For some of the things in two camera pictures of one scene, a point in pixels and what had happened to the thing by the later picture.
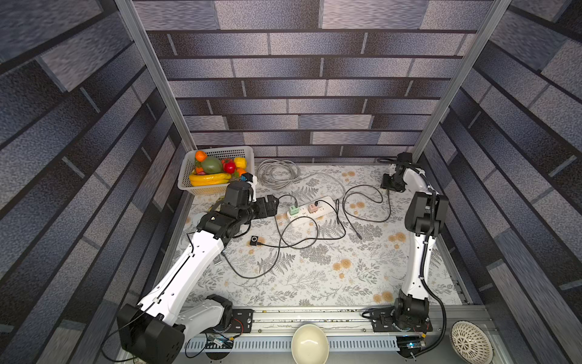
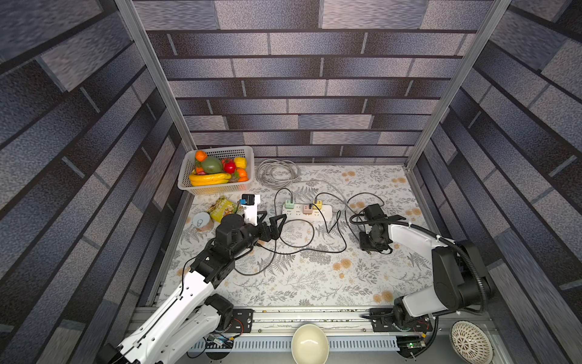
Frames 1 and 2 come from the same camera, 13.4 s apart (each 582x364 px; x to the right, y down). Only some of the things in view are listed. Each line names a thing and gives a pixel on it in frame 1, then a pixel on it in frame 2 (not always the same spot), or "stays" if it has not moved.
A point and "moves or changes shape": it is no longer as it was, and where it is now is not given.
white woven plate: x=470 y=343 stays
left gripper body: x=260 y=209 -> x=262 y=233
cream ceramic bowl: x=309 y=345 stays
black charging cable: x=358 y=193 -> x=349 y=199
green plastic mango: x=212 y=165 stays
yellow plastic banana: x=208 y=179 stays
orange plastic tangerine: x=200 y=155 stays
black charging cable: x=314 y=239 moves or changes shape
